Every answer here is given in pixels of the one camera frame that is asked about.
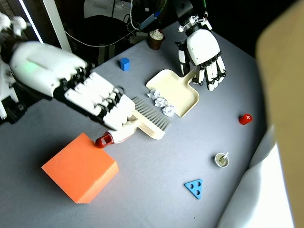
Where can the tan blurred panel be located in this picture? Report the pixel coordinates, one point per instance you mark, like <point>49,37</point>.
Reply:
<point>285,71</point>

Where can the grey table cloth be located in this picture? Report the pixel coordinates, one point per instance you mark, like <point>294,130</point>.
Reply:
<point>166,154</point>

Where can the blue triangle block with holes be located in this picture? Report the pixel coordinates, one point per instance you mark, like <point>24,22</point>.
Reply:
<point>196,187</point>

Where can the white upright post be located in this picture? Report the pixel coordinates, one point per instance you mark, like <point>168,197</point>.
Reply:
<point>57,23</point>

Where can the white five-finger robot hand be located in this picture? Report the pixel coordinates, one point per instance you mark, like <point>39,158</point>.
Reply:
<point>202,47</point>
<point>42,66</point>

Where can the small white spoon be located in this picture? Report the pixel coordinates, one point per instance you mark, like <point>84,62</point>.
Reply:
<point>225,155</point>

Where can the cream plastic dustpan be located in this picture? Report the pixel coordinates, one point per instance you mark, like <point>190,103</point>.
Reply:
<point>175,90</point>

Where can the large orange foam block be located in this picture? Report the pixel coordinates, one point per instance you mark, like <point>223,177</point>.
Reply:
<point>78,166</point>

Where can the small white cup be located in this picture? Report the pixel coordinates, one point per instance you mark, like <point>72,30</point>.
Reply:
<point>221,162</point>

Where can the black chair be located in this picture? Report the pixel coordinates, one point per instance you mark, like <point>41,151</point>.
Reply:
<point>95,31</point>

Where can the blue hexagonal block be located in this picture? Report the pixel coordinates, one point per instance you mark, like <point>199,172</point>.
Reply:
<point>125,64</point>

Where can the thin lit white strip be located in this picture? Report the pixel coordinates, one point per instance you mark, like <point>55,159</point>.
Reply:
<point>31,21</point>

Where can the crumpled white paper ball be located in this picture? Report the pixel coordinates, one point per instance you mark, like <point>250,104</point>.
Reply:
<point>154,94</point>
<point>168,111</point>
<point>161,102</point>

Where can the toy cupcake with white frosting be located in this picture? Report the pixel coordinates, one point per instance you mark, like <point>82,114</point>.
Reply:
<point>156,39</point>

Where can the small grey box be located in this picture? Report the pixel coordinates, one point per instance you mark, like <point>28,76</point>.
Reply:
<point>139,36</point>

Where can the red cylinder with white cross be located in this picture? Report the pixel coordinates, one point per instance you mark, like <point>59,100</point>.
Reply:
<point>245,119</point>

